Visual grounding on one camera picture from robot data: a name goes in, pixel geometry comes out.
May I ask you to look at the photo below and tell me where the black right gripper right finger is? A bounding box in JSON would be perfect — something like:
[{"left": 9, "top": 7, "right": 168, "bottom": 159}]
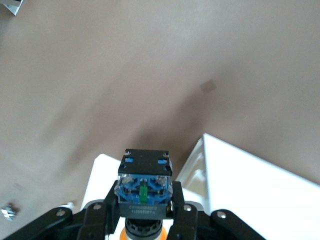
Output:
[{"left": 165, "top": 181, "right": 209, "bottom": 240}]

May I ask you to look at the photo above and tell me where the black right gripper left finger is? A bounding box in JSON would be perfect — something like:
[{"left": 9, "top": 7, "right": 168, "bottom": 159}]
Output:
[{"left": 77, "top": 180, "right": 121, "bottom": 240}]

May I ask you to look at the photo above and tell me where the yellow mushroom push button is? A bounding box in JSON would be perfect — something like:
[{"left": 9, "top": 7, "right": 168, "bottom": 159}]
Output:
[{"left": 113, "top": 148, "right": 175, "bottom": 240}]

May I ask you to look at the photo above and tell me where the white plastic tray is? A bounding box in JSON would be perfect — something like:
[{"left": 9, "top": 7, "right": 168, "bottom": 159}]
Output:
[{"left": 174, "top": 133, "right": 320, "bottom": 240}]

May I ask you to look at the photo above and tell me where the small blue electronic component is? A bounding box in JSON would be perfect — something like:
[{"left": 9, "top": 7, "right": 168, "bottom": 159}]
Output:
[{"left": 0, "top": 202, "right": 20, "bottom": 222}]

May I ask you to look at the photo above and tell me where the small brown tape patch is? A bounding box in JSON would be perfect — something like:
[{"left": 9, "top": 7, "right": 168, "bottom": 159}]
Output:
[{"left": 199, "top": 79, "right": 217, "bottom": 94}]

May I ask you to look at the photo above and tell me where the white table edge bracket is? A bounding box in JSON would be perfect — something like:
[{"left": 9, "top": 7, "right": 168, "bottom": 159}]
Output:
[{"left": 0, "top": 0, "right": 25, "bottom": 17}]

